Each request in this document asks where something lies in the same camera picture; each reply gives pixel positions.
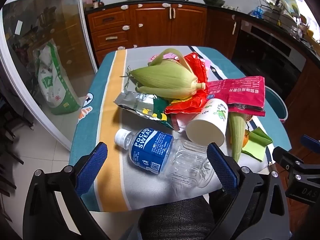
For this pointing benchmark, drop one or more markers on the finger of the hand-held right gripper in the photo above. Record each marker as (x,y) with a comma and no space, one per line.
(285,157)
(311,142)

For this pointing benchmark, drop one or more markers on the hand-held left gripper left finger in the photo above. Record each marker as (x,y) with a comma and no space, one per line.
(91,165)

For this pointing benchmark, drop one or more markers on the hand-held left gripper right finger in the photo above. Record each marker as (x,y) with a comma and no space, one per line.
(222,170)

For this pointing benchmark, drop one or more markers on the small green corn husk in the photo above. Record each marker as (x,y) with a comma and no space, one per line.
(237,135)

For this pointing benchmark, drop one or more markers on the white paper cup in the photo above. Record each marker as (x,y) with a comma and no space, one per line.
(210,120)

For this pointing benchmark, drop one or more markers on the teal plastic bucket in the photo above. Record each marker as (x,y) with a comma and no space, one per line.
(275,102)

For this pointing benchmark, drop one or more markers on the clear bottle with blue label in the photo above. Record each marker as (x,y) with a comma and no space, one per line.
(150,152)

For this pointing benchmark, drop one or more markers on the red snack wrapper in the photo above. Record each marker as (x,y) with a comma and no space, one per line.
(190,105)

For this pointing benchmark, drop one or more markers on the silver and green snack bag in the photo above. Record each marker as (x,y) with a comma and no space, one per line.
(140,102)

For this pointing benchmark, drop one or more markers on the crimson snack packet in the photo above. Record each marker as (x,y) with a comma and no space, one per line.
(237,90)

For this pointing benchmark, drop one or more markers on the large green corn husk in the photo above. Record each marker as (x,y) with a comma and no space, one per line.
(165,80)

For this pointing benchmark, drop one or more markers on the pink cartoon snack box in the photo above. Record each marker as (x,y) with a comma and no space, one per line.
(172,54)

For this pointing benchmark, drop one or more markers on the green paper napkin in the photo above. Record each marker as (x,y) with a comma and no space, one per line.
(257,145)

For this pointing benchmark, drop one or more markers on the wooden panel-door cabinet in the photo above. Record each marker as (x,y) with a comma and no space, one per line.
(305,100)

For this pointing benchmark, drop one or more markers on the striped tablecloth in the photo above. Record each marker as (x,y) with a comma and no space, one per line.
(110,105)

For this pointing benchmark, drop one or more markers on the black mesh chair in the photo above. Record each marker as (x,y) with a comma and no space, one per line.
(175,220)

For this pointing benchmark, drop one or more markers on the green and white rice bag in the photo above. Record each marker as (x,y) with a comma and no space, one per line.
(55,85)

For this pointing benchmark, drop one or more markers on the glass sliding door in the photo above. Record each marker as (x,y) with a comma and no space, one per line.
(25,55)

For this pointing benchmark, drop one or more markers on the blue plastic bag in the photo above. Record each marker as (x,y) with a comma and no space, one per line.
(256,13)

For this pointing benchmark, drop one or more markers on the wooden drawer cabinet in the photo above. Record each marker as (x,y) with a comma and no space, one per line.
(150,25)

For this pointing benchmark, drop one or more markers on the dark green casserole pot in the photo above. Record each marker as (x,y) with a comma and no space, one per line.
(213,1)

